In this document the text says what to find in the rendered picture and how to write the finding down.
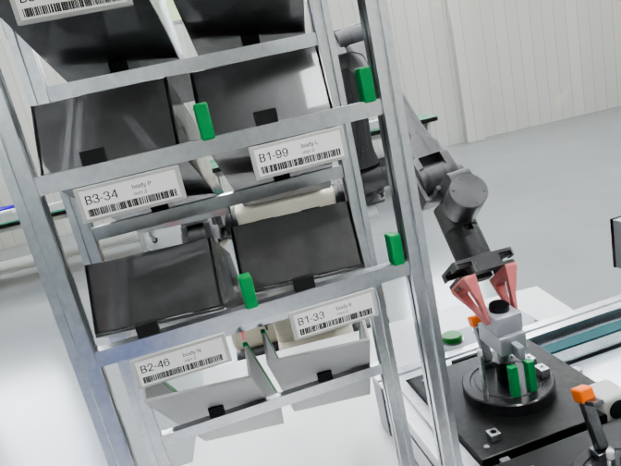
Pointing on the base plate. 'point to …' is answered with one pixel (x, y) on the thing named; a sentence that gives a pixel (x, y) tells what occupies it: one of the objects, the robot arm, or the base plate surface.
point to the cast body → (504, 330)
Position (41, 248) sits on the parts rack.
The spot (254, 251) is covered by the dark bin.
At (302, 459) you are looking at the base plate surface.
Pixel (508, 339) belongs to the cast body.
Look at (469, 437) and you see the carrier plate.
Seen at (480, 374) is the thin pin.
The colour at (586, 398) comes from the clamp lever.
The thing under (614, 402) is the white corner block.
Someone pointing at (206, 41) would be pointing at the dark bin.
